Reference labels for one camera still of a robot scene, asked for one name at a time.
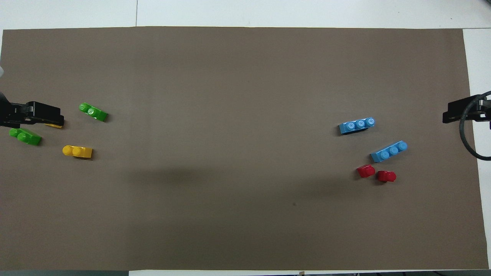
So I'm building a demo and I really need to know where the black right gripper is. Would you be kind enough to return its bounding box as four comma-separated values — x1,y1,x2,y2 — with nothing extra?
442,95,491,124

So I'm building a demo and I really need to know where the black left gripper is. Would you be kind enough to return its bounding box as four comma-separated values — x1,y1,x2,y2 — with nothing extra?
0,92,65,128

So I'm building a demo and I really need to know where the green two-stud toy block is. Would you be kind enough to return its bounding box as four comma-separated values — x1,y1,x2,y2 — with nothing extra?
8,128,42,146
79,102,109,123

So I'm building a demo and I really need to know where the blue three-stud toy block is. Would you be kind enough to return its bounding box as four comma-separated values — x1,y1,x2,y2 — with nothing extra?
370,141,408,163
338,117,377,135

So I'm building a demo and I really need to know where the brown table mat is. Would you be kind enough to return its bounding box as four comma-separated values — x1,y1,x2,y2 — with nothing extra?
0,26,489,271

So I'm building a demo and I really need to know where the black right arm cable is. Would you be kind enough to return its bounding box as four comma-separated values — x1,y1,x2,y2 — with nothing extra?
459,91,491,161

